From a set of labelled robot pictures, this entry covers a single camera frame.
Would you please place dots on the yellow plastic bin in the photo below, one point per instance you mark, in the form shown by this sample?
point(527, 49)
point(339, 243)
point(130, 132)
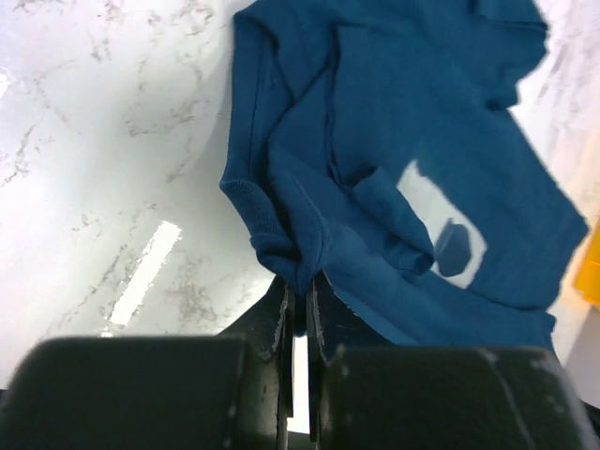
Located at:
point(587, 281)

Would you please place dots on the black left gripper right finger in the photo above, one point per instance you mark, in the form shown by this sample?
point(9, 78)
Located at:
point(366, 393)

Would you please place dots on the navy blue printed t shirt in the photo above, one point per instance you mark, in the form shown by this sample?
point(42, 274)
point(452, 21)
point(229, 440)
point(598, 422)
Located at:
point(372, 143)

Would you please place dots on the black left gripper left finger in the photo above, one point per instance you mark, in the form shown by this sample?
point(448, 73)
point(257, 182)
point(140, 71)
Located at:
point(232, 390)

